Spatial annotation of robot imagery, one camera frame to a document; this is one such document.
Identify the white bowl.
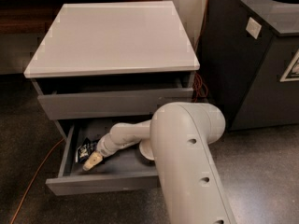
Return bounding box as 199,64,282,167
139,139,154,161

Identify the grey drawer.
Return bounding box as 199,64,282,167
38,88,192,120
46,117,160,196

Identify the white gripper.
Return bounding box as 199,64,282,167
83,133,126,171

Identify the orange cable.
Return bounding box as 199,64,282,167
8,0,218,224

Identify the blue chip bag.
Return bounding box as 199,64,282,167
75,138,98,164

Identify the grey top drawer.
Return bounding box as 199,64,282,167
38,88,192,120

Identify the grey drawer cabinet white top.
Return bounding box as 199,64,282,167
23,1,201,135

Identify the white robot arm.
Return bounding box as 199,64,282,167
83,102,236,224

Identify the black trash bin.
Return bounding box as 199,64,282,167
197,0,299,130

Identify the white label on bin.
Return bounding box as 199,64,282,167
246,18,262,39

